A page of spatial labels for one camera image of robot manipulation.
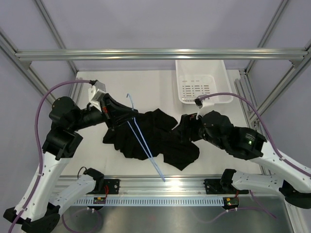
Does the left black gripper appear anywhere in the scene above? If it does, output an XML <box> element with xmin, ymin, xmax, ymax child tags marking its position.
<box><xmin>70</xmin><ymin>93</ymin><xmax>139</xmax><ymax>131</ymax></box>

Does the light blue wire hanger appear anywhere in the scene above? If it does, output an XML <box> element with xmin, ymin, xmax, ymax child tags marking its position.
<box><xmin>126</xmin><ymin>93</ymin><xmax>167</xmax><ymax>182</ymax></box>

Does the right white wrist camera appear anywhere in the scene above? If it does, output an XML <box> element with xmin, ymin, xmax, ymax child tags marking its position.
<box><xmin>194</xmin><ymin>96</ymin><xmax>215</xmax><ymax>120</ymax></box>

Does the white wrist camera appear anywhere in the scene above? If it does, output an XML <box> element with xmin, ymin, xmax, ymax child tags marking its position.
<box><xmin>88</xmin><ymin>80</ymin><xmax>106</xmax><ymax>111</ymax></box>
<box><xmin>194</xmin><ymin>96</ymin><xmax>215</xmax><ymax>120</ymax></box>

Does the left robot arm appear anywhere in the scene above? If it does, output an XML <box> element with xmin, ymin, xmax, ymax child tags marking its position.
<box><xmin>3</xmin><ymin>93</ymin><xmax>138</xmax><ymax>233</ymax></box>

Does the aluminium hanging rail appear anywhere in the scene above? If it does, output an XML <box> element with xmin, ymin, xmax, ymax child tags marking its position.
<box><xmin>15</xmin><ymin>48</ymin><xmax>308</xmax><ymax>61</ymax></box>

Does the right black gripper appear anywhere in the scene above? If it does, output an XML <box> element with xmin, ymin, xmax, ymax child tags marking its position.
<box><xmin>173</xmin><ymin>113</ymin><xmax>226</xmax><ymax>150</ymax></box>

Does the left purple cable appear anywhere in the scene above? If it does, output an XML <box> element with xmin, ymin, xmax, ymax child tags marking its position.
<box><xmin>7</xmin><ymin>79</ymin><xmax>94</xmax><ymax>233</ymax></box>

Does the purple cable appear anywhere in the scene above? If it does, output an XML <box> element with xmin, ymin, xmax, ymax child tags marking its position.
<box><xmin>7</xmin><ymin>79</ymin><xmax>94</xmax><ymax>233</ymax></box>
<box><xmin>206</xmin><ymin>92</ymin><xmax>311</xmax><ymax>178</ymax></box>

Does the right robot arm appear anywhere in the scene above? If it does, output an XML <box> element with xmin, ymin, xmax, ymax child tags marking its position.
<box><xmin>175</xmin><ymin>111</ymin><xmax>311</xmax><ymax>209</ymax></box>

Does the black shirt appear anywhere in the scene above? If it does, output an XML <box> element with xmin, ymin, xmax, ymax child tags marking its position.
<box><xmin>103</xmin><ymin>109</ymin><xmax>200</xmax><ymax>170</ymax></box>

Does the white slotted cable duct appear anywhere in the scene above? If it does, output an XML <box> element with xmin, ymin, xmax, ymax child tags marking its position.
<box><xmin>73</xmin><ymin>197</ymin><xmax>225</xmax><ymax>207</ymax></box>

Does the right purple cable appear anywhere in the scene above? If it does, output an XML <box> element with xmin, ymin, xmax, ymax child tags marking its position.
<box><xmin>206</xmin><ymin>92</ymin><xmax>311</xmax><ymax>178</ymax></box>

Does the white plastic basket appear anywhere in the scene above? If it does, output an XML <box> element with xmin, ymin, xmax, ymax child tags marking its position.
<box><xmin>175</xmin><ymin>60</ymin><xmax>232</xmax><ymax>104</ymax></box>

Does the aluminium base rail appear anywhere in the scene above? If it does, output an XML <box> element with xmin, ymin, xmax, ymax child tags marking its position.
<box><xmin>104</xmin><ymin>175</ymin><xmax>233</xmax><ymax>197</ymax></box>

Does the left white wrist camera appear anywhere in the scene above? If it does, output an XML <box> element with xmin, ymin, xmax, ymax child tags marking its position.
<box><xmin>88</xmin><ymin>80</ymin><xmax>106</xmax><ymax>111</ymax></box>

